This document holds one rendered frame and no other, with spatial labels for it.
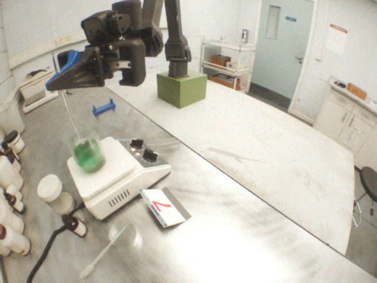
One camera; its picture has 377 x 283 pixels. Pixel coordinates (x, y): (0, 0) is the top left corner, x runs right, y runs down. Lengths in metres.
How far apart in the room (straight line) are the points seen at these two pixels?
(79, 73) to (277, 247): 0.44
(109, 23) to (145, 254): 0.37
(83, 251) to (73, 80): 0.30
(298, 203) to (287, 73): 2.76
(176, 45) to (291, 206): 0.57
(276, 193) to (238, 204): 0.11
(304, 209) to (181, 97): 0.53
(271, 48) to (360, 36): 1.60
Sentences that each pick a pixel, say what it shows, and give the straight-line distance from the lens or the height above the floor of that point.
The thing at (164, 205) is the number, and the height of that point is 0.92.
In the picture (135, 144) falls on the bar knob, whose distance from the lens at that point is 0.39.
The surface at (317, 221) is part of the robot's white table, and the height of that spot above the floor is 0.90.
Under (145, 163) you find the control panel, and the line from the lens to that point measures 0.34.
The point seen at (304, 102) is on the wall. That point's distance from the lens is 3.11.
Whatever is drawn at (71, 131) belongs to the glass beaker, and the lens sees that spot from 0.31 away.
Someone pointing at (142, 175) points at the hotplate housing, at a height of 0.96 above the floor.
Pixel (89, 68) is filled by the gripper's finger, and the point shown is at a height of 1.16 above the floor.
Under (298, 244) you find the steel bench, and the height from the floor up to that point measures 0.90.
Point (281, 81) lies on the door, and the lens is 3.11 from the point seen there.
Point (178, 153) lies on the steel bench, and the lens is 0.43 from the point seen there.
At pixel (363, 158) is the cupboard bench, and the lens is 2.81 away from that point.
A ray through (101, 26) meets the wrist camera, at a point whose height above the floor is 1.22.
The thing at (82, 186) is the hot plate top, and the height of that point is 0.99.
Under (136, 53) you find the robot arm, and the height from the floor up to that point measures 1.17.
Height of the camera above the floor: 1.21
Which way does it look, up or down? 40 degrees down
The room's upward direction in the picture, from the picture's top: 2 degrees clockwise
